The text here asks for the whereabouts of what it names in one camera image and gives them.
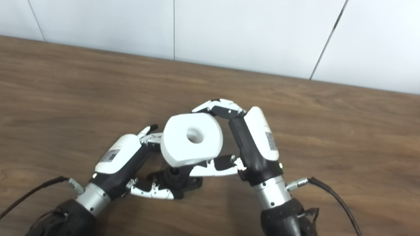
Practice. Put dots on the black flanged holder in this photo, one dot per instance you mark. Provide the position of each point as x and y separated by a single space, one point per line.
177 179

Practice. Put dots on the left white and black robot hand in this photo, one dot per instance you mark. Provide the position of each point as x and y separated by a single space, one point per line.
116 157

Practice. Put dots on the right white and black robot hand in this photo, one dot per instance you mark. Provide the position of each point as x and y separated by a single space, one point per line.
259 144

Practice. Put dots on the round white piece with holes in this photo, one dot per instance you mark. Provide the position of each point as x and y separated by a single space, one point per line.
182 150

